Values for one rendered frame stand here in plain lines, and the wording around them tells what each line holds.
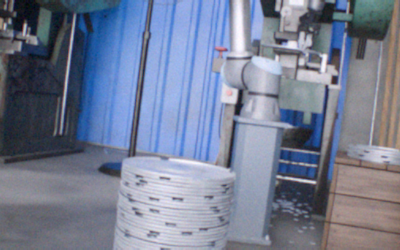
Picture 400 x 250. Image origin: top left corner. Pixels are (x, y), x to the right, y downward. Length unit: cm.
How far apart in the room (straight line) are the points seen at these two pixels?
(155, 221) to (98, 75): 307
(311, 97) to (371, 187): 70
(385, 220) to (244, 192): 52
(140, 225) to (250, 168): 70
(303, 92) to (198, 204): 133
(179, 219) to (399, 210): 95
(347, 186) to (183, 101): 224
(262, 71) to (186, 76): 209
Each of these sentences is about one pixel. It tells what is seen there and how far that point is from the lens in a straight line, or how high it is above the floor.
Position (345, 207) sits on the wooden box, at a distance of 183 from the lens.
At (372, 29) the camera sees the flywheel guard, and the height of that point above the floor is 94.
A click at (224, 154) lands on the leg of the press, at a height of 25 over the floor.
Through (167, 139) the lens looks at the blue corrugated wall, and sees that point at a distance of 391.
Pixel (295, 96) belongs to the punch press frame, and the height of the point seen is 56.
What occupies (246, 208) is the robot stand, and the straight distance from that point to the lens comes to 179.
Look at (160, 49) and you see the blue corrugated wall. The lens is 395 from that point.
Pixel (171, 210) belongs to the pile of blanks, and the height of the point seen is 24.
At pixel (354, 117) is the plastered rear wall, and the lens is 376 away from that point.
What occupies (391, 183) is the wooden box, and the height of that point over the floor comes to 29.
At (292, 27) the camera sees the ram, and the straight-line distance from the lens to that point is 253.
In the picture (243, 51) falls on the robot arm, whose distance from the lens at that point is 190.
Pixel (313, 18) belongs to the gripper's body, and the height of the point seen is 92.
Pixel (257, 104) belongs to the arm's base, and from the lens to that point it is 178.
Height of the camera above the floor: 50
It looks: 3 degrees down
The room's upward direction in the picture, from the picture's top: 7 degrees clockwise
